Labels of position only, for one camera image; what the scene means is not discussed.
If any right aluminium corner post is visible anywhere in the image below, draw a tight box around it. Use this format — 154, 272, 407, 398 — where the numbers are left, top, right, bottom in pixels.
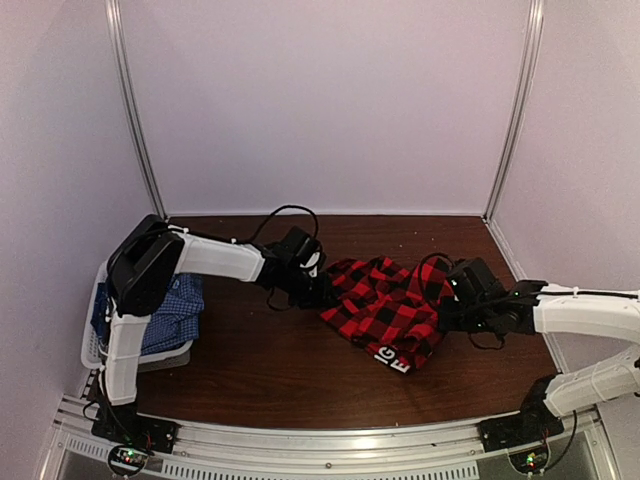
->
482, 0, 546, 221

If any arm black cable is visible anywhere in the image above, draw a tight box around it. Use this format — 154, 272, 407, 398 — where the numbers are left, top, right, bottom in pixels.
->
249, 203, 321, 251
418, 252, 506, 351

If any red black plaid shirt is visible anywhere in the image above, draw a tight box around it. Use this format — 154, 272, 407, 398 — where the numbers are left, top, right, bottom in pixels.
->
321, 253, 454, 375

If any left aluminium corner post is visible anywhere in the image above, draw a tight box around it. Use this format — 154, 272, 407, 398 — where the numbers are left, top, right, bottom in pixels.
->
104, 0, 168, 219

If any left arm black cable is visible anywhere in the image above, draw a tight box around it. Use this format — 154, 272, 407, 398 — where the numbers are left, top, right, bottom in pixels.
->
249, 203, 321, 251

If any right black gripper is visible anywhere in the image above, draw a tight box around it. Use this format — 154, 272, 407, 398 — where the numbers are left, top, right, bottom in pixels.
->
438, 295, 494, 333

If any front aluminium frame rail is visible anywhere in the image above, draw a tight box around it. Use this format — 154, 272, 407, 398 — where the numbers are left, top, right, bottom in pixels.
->
35, 395, 622, 479

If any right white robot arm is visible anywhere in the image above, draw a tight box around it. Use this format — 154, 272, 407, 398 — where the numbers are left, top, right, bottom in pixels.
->
436, 280, 639, 442

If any white plastic laundry basket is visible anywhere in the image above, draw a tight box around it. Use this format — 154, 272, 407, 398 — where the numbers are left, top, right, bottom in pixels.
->
81, 261, 193, 373

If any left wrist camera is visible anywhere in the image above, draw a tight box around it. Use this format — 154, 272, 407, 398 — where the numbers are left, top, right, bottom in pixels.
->
274, 226, 325, 271

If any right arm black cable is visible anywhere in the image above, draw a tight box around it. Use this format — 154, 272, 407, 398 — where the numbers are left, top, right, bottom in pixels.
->
418, 252, 506, 351

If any left circuit board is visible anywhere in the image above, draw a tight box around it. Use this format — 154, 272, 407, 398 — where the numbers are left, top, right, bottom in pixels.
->
107, 445, 150, 476

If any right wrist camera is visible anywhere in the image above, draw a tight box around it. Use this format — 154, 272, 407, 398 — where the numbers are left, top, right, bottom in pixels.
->
446, 257, 501, 304

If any right circuit board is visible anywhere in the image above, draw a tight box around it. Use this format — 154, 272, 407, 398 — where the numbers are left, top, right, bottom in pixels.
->
509, 446, 550, 475

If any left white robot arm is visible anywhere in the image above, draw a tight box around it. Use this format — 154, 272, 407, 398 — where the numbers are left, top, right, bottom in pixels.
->
100, 215, 336, 444

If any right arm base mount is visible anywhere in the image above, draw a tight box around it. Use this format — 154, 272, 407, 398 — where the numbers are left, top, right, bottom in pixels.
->
478, 375, 564, 452

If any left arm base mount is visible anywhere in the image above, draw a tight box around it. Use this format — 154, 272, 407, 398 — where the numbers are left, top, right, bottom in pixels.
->
91, 397, 179, 454

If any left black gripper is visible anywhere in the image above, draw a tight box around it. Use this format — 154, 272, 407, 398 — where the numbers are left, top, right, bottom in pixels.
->
282, 265, 338, 310

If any blue checkered shirt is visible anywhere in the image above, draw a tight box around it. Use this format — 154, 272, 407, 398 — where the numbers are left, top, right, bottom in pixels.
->
94, 272, 206, 356

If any aluminium corner post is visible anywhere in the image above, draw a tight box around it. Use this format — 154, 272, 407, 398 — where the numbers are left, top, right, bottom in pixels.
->
482, 0, 546, 221
104, 0, 168, 219

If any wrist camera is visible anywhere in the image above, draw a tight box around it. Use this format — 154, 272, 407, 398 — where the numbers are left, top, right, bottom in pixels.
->
274, 226, 325, 271
446, 257, 501, 304

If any circuit board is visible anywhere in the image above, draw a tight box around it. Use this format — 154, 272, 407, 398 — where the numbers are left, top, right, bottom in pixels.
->
107, 445, 150, 476
509, 446, 550, 475

